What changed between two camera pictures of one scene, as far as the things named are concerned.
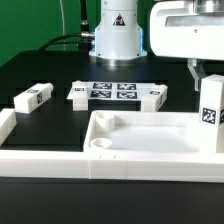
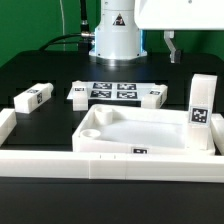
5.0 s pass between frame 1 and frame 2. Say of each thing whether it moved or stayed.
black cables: stayed
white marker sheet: stayed
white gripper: moved
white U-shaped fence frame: stayed
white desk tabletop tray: moved
